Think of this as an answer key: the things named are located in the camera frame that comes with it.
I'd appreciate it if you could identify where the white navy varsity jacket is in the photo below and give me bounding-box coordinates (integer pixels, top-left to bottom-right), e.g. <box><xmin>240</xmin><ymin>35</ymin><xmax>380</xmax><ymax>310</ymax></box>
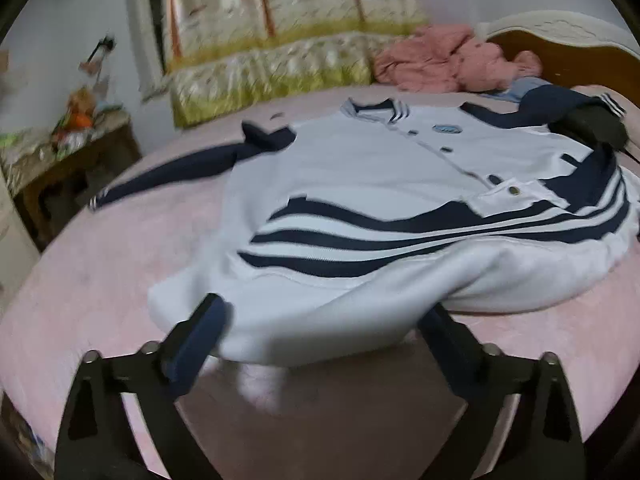
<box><xmin>90</xmin><ymin>91</ymin><xmax>639</xmax><ymax>366</ymax></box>

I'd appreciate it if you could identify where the pink bed sheet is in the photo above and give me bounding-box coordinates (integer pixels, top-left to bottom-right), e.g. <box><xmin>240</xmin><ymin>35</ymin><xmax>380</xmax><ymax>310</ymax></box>
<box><xmin>0</xmin><ymin>81</ymin><xmax>640</xmax><ymax>480</ymax></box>

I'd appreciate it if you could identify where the white cabinet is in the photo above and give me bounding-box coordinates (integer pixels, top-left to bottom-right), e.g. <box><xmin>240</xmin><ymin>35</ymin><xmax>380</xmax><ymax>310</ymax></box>
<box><xmin>0</xmin><ymin>177</ymin><xmax>40</xmax><ymax>315</ymax></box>

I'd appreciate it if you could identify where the dark wooden side table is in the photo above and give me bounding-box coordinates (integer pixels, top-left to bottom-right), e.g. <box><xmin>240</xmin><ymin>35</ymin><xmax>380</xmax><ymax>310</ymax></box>
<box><xmin>1</xmin><ymin>110</ymin><xmax>141</xmax><ymax>250</ymax></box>

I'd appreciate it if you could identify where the folded black garment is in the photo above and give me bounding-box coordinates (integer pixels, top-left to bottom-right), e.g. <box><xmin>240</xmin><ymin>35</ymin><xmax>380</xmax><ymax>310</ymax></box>
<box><xmin>548</xmin><ymin>106</ymin><xmax>628</xmax><ymax>151</ymax></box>

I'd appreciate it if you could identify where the orange plush toy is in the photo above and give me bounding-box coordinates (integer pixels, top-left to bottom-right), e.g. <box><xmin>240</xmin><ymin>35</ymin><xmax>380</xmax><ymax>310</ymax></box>
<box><xmin>51</xmin><ymin>86</ymin><xmax>96</xmax><ymax>143</ymax></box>

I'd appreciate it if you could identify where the pink pillow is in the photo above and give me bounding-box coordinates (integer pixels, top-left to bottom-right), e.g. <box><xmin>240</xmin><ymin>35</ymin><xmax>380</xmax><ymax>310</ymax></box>
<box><xmin>573</xmin><ymin>84</ymin><xmax>640</xmax><ymax>177</ymax></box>

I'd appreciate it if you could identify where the light blue pillow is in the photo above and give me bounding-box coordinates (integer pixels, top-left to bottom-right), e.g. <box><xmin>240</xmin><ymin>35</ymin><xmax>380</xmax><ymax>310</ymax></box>
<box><xmin>480</xmin><ymin>76</ymin><xmax>549</xmax><ymax>104</ymax></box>

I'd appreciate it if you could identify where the pink desk lamp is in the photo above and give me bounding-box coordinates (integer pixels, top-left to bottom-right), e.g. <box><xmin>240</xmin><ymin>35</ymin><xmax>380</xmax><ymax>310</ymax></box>
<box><xmin>78</xmin><ymin>36</ymin><xmax>116</xmax><ymax>76</ymax></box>

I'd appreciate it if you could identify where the brown white headboard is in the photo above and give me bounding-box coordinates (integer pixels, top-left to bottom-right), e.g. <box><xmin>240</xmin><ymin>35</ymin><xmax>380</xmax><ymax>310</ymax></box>
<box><xmin>476</xmin><ymin>10</ymin><xmax>639</xmax><ymax>104</ymax></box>

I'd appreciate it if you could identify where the pink crumpled quilt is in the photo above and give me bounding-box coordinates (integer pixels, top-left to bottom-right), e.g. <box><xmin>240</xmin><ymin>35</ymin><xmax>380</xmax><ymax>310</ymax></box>
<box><xmin>373</xmin><ymin>25</ymin><xmax>542</xmax><ymax>93</ymax></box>

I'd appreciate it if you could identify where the tree pattern curtain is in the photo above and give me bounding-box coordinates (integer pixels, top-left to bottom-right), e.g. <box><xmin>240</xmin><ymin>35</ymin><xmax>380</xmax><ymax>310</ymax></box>
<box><xmin>164</xmin><ymin>0</ymin><xmax>427</xmax><ymax>128</ymax></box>

